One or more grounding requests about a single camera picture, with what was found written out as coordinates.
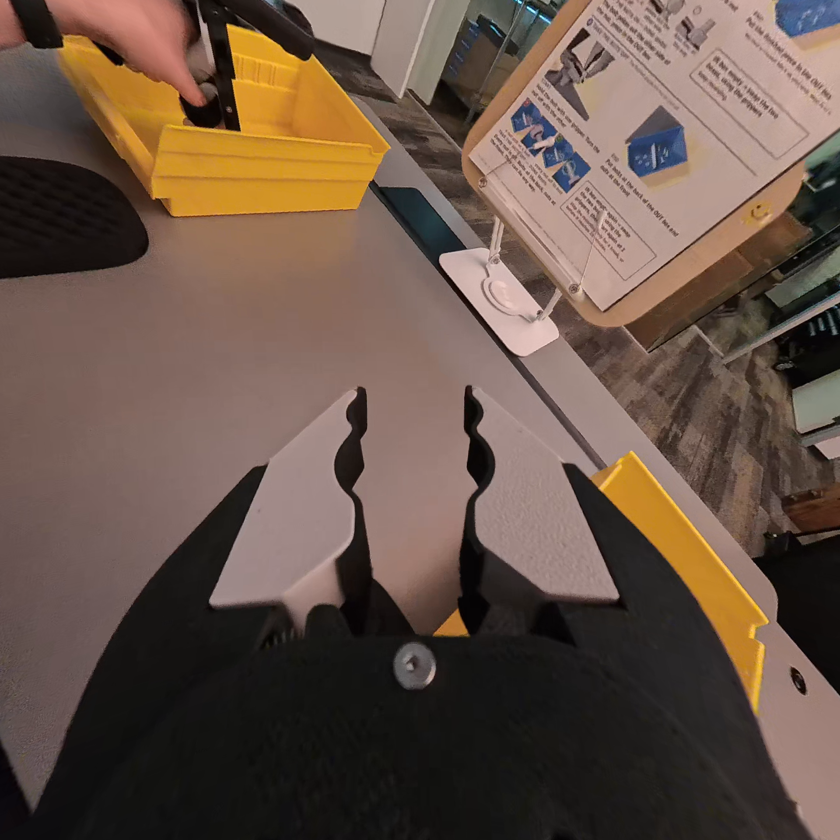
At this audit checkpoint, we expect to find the yellow plastic bin with divider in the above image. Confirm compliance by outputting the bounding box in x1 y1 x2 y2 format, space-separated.
433 451 769 713

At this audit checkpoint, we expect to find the person's left hand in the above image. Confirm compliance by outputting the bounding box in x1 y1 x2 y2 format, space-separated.
56 0 217 106

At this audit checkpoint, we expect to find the person's left forearm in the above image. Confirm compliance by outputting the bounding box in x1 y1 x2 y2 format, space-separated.
0 0 30 50

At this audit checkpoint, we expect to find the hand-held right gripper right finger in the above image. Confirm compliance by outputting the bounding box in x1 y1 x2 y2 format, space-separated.
458 386 621 636

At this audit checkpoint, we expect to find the instruction board on white stand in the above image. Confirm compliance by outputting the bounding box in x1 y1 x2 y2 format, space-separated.
438 0 840 358

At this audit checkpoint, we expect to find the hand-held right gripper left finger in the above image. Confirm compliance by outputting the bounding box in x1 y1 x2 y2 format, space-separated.
209 386 371 637

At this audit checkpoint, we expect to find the black wrist strap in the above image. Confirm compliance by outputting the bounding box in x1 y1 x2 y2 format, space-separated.
10 0 64 50

